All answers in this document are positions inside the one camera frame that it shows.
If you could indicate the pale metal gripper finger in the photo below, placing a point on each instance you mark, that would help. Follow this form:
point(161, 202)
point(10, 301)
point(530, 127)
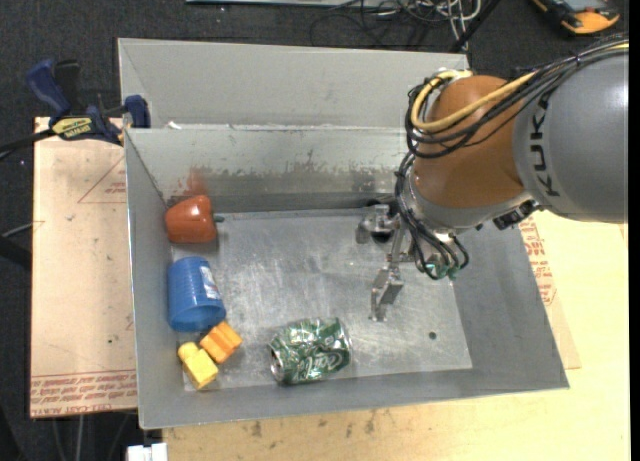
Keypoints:
point(378, 299)
point(395, 289)

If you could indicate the grey metal bin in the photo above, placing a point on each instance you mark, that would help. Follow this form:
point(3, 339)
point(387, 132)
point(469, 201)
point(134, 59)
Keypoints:
point(310, 269)

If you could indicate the crushed green drink can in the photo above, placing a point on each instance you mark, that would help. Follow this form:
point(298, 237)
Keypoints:
point(310, 351)

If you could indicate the orange toy block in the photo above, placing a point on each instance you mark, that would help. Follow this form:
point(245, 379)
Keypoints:
point(221, 342)

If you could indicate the orange toy bell pepper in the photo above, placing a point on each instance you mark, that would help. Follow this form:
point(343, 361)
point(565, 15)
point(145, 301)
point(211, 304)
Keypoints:
point(190, 219)

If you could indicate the blue plastic cup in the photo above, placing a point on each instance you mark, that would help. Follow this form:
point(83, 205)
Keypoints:
point(192, 294)

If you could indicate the yellow toy block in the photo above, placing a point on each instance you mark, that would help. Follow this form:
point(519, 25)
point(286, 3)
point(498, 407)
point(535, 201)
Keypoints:
point(200, 366)

